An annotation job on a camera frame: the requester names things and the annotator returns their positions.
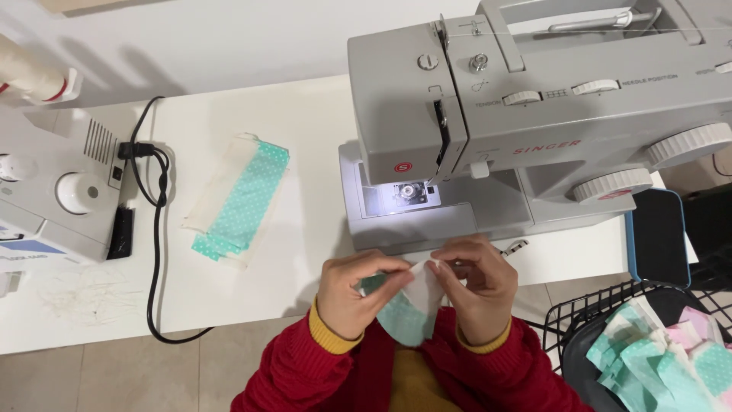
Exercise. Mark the person's left hand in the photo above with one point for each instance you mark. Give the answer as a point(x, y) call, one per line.
point(343, 297)

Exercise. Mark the person's right hand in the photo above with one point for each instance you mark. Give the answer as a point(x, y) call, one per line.
point(486, 297)

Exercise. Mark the teal dotted white fabric piece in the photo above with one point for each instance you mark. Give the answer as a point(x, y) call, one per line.
point(410, 309)

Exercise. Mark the person's yellow shirt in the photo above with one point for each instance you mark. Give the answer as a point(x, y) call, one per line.
point(420, 380)

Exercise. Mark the stack of teal dotted fabric strips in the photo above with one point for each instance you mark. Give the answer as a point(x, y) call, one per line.
point(240, 200)

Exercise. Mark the grey sewing machine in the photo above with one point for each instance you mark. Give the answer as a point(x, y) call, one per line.
point(514, 126)

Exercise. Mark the blue rimmed black tray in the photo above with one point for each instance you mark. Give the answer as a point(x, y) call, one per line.
point(657, 237)

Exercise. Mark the heap of teal pink fabric pieces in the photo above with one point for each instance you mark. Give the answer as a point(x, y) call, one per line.
point(663, 360)

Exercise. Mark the pile of white thread scraps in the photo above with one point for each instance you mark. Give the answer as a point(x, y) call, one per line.
point(91, 294)

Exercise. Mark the white overlock machine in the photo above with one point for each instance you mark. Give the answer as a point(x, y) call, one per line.
point(51, 189)

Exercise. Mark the cream thread cone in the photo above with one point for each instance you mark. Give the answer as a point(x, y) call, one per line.
point(31, 71)

